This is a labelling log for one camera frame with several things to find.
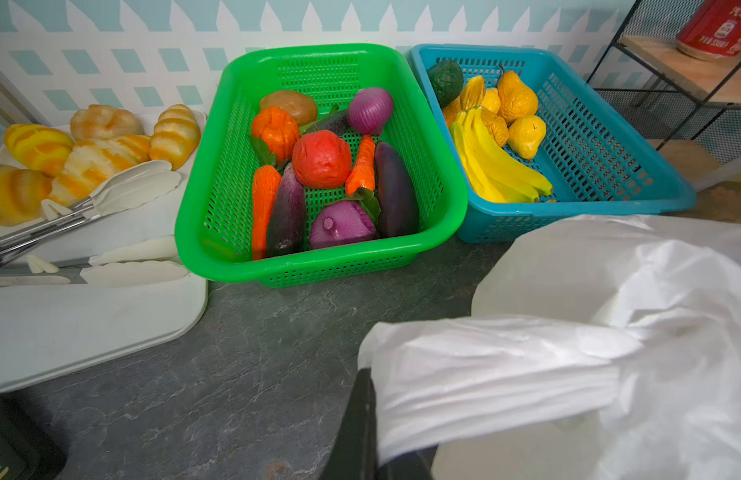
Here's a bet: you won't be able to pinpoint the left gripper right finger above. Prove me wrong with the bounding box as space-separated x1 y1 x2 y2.
377 446 437 480

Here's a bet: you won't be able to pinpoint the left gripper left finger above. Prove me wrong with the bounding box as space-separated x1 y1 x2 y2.
320 368 377 480

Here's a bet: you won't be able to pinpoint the white plastic grocery bag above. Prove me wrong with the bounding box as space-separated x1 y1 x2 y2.
358 215 741 479

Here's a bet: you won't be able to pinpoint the purple turnip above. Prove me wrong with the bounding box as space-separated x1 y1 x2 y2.
310 201 378 250

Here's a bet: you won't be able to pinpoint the dark purple eggplant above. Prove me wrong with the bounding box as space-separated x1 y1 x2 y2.
374 141 419 238

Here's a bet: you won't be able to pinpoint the green plastic basket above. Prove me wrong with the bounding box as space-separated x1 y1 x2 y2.
176 44 467 287

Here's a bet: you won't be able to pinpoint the metal tongs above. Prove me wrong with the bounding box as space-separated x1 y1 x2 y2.
0 236 188 288
0 160 182 268

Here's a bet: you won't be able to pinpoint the small orange carrot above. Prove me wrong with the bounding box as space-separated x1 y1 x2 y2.
346 136 375 196

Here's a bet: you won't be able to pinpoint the long orange carrot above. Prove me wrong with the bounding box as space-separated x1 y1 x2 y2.
252 165 282 260

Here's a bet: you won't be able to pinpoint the red tomato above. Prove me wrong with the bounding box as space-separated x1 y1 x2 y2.
292 130 352 189

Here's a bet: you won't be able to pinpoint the banana bunch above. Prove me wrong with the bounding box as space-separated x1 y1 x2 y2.
441 76 553 204

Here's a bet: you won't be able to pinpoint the red bell pepper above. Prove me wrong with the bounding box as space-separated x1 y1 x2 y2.
252 107 300 164

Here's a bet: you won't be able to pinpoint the white cutting board tray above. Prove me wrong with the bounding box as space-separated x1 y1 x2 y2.
0 183 208 393

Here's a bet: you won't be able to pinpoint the purple onion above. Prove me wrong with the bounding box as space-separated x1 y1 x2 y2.
346 87 394 136

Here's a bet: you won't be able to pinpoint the teal plastic basket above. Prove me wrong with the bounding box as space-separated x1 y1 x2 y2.
410 44 696 244

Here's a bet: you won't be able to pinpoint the brown potato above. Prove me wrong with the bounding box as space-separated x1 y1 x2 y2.
260 90 318 126

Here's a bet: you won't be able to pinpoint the striped bread loaf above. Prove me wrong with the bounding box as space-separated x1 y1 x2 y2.
148 104 202 170

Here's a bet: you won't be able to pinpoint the yellow pear fruit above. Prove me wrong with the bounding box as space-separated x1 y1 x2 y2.
496 71 538 124

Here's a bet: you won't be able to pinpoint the green avocado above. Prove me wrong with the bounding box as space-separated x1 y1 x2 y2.
427 59 464 108

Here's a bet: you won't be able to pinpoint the round bread roll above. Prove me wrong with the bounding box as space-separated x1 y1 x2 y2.
70 104 144 142

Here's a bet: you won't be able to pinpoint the left red cola can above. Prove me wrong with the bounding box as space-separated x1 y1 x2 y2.
676 0 741 61

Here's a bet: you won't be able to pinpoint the black wire wooden shelf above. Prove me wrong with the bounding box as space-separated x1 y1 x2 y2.
586 1 741 164

